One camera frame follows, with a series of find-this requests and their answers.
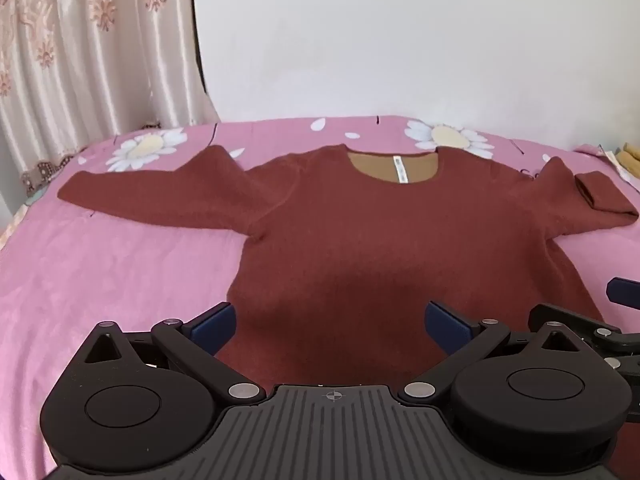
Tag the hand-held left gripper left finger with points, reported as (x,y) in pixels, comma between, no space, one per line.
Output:
(215,324)

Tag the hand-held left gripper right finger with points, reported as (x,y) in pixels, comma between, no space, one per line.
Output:
(446,329)

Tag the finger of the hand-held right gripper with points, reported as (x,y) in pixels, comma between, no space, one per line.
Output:
(625,294)
(580,319)

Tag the red-brown sweater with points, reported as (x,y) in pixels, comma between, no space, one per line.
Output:
(350,260)

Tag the pink floral bedsheet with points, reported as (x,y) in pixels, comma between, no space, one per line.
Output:
(125,270)

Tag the yellow cloth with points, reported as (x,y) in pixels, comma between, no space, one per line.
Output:
(631,160)

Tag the beige patterned curtain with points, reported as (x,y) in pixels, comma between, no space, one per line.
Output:
(100,60)

